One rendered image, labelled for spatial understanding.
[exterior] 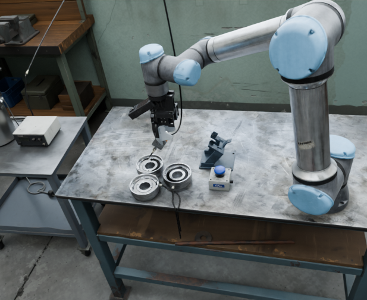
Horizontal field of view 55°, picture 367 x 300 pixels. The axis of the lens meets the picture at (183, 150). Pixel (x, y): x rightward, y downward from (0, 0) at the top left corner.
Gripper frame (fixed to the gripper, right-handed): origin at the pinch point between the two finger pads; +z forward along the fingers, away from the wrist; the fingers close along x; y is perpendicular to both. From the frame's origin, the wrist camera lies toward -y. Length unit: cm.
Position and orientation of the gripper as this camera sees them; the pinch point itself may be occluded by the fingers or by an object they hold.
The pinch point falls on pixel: (160, 139)
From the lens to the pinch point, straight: 129.4
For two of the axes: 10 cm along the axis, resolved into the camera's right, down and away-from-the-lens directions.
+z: 1.1, 7.7, 6.3
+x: 2.1, -6.4, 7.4
